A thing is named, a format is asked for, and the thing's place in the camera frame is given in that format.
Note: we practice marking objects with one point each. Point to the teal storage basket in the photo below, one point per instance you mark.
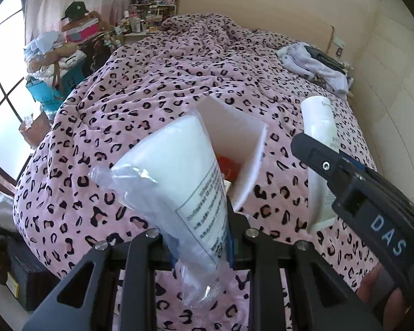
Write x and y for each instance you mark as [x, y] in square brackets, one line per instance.
[51, 97]

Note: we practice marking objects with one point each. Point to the person right hand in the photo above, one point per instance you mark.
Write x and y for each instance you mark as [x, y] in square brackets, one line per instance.
[377, 286]

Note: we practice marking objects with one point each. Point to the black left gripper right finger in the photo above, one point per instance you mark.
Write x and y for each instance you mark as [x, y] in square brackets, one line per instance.
[319, 297]

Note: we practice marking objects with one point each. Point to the white folded clothes pile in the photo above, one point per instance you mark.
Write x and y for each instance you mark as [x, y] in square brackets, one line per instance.
[295, 58]

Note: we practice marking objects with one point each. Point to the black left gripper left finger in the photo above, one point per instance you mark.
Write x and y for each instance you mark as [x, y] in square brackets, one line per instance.
[85, 299]

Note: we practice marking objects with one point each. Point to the black flat case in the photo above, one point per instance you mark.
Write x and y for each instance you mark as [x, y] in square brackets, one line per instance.
[320, 56]

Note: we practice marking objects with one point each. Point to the pink leopard print blanket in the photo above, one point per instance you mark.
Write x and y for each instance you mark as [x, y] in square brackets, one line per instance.
[61, 213]

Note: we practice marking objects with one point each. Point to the green baseball cap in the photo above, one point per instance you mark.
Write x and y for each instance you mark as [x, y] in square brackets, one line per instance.
[75, 11]

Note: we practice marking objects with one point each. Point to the pink shoe box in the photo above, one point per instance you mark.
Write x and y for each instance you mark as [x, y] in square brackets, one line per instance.
[82, 32]

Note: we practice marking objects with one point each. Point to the clear bag cotton pads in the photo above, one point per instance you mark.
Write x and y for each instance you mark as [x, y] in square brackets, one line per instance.
[172, 179]

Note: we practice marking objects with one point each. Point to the brown plush toy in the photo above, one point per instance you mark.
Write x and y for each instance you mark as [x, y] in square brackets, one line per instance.
[53, 56]

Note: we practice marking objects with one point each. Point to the white cardboard box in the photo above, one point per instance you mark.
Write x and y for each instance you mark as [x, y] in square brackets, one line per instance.
[239, 137]

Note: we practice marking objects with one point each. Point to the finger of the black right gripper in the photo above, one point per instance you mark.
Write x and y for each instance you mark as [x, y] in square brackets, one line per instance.
[335, 167]

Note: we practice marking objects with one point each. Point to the cluttered nightstand shelf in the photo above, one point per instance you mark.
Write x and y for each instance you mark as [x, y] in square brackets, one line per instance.
[145, 17]

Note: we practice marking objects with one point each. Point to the white cream tube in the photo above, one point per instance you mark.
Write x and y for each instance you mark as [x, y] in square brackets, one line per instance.
[320, 127]

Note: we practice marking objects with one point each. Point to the pink paper bag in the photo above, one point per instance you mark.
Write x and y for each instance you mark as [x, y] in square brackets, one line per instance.
[34, 129]

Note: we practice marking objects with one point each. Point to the black floor box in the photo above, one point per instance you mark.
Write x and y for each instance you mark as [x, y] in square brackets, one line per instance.
[28, 279]

